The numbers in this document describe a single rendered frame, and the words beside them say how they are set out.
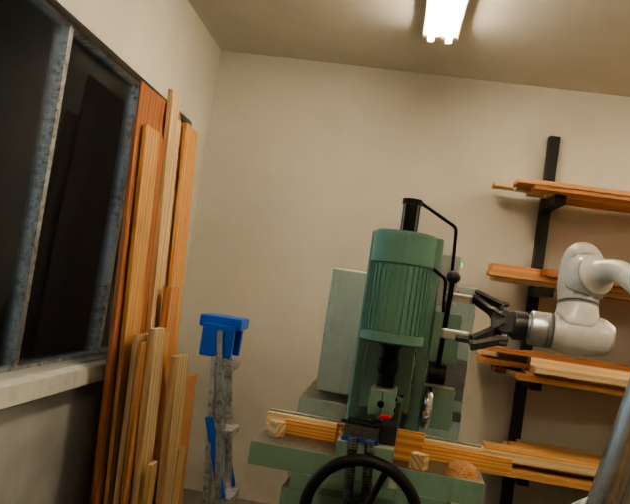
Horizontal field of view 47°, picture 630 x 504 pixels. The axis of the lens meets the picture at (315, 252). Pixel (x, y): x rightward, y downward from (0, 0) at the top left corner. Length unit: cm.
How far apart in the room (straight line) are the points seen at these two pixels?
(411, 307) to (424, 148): 260
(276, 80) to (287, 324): 151
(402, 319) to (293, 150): 269
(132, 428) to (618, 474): 216
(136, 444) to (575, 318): 201
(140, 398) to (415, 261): 164
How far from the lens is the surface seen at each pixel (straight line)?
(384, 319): 197
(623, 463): 151
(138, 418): 326
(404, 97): 457
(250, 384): 451
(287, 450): 195
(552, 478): 409
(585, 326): 193
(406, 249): 197
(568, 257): 199
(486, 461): 209
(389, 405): 202
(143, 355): 319
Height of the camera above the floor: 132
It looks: 3 degrees up
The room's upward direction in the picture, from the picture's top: 8 degrees clockwise
